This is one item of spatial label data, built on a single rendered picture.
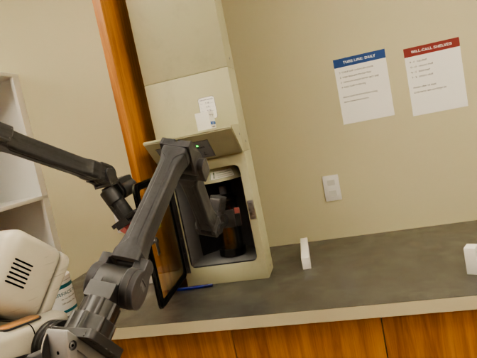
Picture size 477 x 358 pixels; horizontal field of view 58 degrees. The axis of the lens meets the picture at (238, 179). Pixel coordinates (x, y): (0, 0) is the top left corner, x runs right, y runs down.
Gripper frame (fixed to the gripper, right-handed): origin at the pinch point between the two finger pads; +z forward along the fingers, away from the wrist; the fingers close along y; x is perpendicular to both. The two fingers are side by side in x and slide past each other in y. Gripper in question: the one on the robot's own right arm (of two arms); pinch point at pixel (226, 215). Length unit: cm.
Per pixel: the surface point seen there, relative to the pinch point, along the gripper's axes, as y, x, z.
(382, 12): -72, -70, 26
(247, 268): -6.7, 19.3, -8.9
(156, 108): 16.0, -44.2, -12.9
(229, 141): -10.4, -27.3, -19.4
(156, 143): 14.1, -30.7, -23.3
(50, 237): 102, 3, 31
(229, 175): -5.5, -15.8, -7.2
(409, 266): -62, 23, -13
